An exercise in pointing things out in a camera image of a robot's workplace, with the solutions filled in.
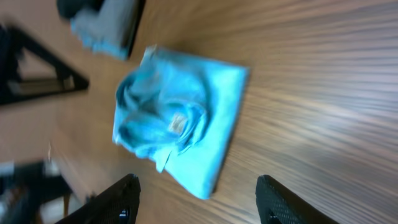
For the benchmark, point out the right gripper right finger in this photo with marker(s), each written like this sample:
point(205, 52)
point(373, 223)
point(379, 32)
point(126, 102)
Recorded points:
point(277, 204)

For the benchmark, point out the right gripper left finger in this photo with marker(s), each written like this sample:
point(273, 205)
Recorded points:
point(117, 204)

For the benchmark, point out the light blue printed t-shirt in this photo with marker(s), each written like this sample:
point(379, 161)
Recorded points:
point(179, 110)

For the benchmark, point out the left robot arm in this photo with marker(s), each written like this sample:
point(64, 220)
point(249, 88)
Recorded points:
point(30, 71)

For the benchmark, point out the folded blue jeans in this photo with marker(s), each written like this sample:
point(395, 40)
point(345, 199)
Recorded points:
point(99, 46)

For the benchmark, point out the folded grey garment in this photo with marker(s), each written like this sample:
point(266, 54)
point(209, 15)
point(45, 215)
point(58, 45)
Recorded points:
point(114, 22)

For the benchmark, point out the folded black garment on stack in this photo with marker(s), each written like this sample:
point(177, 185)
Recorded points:
point(67, 9)

